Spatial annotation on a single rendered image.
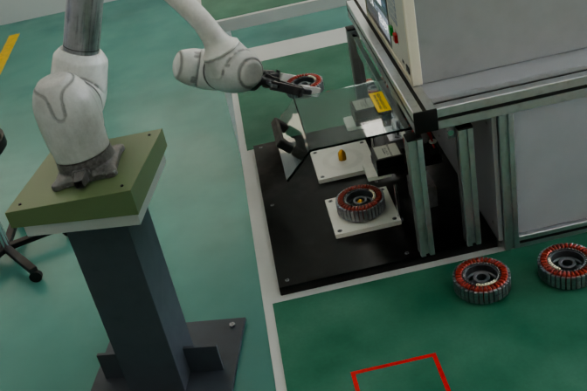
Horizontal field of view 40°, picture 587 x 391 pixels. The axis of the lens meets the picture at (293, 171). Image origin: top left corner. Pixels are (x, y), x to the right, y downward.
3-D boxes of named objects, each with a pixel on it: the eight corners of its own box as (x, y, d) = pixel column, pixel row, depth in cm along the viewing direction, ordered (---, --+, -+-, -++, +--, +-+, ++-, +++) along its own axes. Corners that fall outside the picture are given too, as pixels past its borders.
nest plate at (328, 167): (319, 184, 200) (318, 180, 200) (310, 155, 213) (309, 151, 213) (377, 171, 201) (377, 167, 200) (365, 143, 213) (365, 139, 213)
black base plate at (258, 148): (280, 296, 170) (279, 287, 168) (254, 152, 225) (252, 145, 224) (497, 246, 171) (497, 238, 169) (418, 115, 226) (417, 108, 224)
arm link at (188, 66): (214, 91, 225) (238, 93, 215) (163, 83, 216) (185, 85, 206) (219, 52, 225) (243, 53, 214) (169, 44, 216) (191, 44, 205)
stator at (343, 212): (341, 228, 180) (340, 215, 179) (333, 202, 190) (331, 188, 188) (390, 216, 181) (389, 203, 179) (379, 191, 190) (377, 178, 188)
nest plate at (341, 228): (336, 239, 179) (335, 235, 179) (325, 203, 192) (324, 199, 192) (402, 224, 180) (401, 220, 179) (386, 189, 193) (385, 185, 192)
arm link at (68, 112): (49, 172, 212) (16, 97, 202) (58, 143, 229) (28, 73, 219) (108, 155, 212) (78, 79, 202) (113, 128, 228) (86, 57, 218)
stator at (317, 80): (299, 105, 230) (297, 92, 228) (279, 92, 239) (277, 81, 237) (331, 91, 235) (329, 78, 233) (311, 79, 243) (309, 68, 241)
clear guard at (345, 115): (286, 181, 159) (281, 156, 156) (273, 127, 179) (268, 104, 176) (447, 146, 159) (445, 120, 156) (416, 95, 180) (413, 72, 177)
